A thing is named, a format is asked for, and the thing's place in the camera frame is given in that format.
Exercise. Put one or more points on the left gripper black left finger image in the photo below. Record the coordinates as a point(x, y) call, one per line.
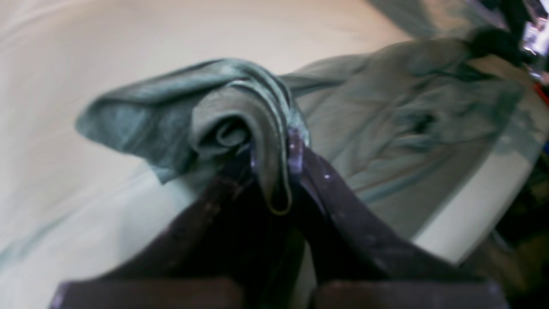
point(211, 256)

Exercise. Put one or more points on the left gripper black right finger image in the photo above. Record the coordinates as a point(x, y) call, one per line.
point(359, 261)

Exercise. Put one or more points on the green T-shirt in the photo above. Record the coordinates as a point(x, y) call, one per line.
point(383, 120)

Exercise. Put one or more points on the light green table cloth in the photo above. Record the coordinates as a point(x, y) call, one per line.
point(71, 208)

